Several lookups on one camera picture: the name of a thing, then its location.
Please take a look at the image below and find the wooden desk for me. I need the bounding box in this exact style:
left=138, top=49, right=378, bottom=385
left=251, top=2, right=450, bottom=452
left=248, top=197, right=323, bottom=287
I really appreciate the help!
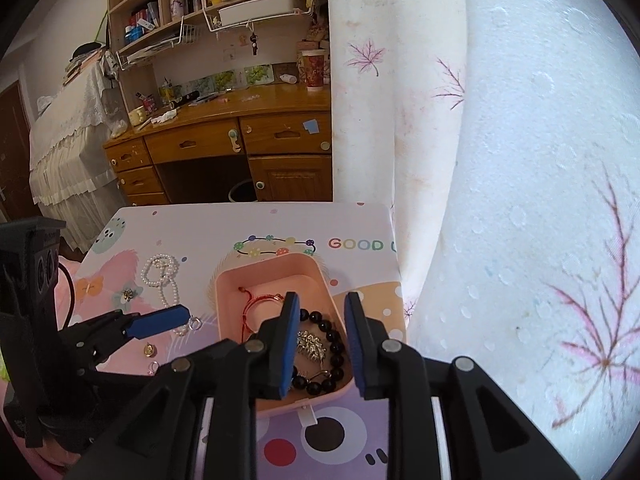
left=103, top=79, right=334, bottom=207

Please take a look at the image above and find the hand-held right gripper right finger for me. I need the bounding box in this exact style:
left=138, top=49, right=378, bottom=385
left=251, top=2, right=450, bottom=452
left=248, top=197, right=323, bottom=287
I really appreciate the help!
left=345, top=291, right=581, bottom=480

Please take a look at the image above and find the white storage box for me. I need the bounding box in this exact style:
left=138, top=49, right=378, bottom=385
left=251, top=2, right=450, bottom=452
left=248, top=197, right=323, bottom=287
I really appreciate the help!
left=218, top=0, right=307, bottom=26

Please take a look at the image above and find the dark trash bin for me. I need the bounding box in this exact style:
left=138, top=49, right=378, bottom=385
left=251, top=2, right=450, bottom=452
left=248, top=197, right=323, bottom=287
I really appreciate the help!
left=228, top=179, right=259, bottom=204

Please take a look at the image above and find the red paper cup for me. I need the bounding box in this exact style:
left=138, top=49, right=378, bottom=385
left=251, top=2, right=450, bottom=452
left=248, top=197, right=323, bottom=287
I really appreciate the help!
left=299, top=50, right=327, bottom=92

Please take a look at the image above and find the colourful bead necklace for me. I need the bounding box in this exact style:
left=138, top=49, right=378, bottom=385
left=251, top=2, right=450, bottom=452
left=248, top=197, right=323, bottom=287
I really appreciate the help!
left=233, top=235, right=317, bottom=257

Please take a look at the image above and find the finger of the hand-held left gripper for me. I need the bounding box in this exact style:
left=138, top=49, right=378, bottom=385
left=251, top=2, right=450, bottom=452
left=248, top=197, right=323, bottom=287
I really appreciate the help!
left=57, top=305, right=192, bottom=376

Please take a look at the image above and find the pink jewelry box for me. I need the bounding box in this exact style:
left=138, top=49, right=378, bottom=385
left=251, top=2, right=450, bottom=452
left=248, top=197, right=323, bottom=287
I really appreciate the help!
left=215, top=253, right=357, bottom=417

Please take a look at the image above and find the brown door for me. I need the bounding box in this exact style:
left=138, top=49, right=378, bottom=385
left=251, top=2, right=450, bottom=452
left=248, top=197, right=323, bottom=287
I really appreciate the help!
left=0, top=80, right=37, bottom=223

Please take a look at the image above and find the wooden bookshelf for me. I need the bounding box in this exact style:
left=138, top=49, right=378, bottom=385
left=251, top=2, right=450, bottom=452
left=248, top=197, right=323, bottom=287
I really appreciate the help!
left=106, top=0, right=331, bottom=88

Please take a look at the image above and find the white leaf print curtain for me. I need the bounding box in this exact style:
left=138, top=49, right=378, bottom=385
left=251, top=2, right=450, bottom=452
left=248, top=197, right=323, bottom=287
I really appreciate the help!
left=326, top=0, right=640, bottom=480

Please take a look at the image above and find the black bead bracelet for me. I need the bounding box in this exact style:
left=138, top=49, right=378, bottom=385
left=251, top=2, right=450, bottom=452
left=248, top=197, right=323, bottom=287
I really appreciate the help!
left=290, top=310, right=354, bottom=395

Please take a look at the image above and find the cartoon printed table cover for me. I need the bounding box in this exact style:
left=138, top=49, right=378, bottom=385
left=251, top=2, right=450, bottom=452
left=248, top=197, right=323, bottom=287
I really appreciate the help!
left=62, top=202, right=408, bottom=480

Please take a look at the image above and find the red string bracelet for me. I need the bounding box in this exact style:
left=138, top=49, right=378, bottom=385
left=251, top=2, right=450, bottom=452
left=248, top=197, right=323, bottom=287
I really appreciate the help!
left=239, top=287, right=287, bottom=347

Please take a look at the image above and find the black cable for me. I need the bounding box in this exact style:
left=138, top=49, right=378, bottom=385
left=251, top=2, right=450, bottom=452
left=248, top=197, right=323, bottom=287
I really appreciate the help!
left=56, top=261, right=77, bottom=332

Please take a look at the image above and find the silver brooch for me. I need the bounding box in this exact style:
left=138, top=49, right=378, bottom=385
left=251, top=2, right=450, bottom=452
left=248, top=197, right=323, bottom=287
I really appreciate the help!
left=295, top=331, right=329, bottom=362

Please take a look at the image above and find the white pearl necklace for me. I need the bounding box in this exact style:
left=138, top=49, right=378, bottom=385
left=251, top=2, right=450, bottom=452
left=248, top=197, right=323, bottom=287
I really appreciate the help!
left=141, top=255, right=181, bottom=312

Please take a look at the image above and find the white wire basket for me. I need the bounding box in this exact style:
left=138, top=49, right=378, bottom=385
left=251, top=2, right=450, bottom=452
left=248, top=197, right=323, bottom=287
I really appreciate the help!
left=116, top=22, right=205, bottom=70

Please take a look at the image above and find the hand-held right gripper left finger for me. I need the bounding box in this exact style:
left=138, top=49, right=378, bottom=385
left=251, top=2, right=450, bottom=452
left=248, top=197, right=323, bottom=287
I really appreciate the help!
left=65, top=292, right=301, bottom=480

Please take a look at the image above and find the white lace cloth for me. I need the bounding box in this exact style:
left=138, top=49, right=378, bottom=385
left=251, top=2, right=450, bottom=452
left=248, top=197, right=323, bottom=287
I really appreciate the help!
left=29, top=59, right=132, bottom=252

